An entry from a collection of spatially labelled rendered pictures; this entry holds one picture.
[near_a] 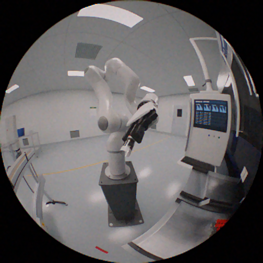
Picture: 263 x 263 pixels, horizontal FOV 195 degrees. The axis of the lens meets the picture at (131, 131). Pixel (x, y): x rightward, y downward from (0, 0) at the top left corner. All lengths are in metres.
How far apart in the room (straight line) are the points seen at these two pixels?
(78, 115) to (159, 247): 4.93
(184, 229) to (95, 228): 1.10
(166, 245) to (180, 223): 0.12
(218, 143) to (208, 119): 0.27
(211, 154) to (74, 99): 5.30
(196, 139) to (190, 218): 0.78
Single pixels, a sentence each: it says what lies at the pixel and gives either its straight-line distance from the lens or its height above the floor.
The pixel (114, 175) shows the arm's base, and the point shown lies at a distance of 0.56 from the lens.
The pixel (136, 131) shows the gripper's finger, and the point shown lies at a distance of 0.16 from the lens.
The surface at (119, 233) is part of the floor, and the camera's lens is 1.27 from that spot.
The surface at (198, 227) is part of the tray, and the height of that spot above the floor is 0.88.
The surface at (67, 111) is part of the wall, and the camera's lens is 4.86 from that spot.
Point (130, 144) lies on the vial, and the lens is 0.15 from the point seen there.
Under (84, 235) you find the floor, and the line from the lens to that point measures 1.38.
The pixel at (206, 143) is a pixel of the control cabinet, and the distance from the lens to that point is 0.98.
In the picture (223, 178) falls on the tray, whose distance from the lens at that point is 0.76.
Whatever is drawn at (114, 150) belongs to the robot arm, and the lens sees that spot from 0.45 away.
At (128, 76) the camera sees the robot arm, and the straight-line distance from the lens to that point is 0.43.
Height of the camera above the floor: 1.26
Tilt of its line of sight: 11 degrees down
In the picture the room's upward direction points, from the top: straight up
